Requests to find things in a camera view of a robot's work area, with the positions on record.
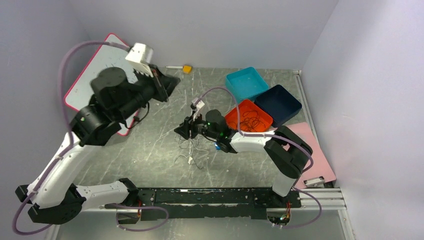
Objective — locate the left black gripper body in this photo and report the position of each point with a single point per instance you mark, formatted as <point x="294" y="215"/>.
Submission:
<point x="148" y="87"/>

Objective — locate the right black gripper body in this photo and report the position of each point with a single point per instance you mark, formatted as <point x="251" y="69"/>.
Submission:
<point x="197" y="127"/>

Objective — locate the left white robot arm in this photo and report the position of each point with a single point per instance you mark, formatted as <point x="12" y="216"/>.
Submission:
<point x="54" y="199"/>

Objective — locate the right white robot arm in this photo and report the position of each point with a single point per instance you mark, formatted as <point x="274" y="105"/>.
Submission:
<point x="290" y="154"/>

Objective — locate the white marker pen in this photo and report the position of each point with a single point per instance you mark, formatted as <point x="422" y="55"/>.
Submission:
<point x="174" y="67"/>

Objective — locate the yellow small block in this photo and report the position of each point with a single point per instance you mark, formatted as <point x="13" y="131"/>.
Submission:
<point x="187" y="69"/>

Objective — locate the pink-framed whiteboard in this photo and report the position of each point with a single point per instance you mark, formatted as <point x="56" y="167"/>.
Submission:
<point x="80" y="92"/>

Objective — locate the orange plastic box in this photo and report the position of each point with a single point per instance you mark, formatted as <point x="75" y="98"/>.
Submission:
<point x="252" y="118"/>

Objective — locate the teal plastic box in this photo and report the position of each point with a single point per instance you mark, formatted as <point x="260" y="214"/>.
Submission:
<point x="246" y="84"/>

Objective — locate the navy plastic box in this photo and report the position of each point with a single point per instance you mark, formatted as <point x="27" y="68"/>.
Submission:
<point x="278" y="103"/>

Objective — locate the pink mat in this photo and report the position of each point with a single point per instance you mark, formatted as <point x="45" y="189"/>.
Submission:
<point x="321" y="167"/>

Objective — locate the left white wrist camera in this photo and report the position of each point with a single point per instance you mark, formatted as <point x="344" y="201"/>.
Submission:
<point x="139" y="57"/>

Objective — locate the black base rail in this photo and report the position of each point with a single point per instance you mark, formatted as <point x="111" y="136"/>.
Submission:
<point x="198" y="203"/>

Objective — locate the small metal bracket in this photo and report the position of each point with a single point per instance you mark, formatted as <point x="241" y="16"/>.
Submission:
<point x="317" y="182"/>

